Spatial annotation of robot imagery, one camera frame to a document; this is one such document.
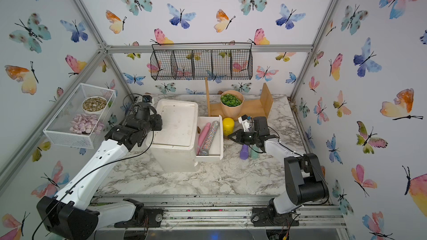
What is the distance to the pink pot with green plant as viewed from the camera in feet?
3.05

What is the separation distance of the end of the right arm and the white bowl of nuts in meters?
0.61

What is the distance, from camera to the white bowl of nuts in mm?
710

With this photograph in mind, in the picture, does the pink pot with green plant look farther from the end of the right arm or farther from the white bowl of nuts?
the white bowl of nuts

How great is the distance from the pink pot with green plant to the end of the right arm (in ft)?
0.51

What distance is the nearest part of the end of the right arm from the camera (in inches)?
26.9
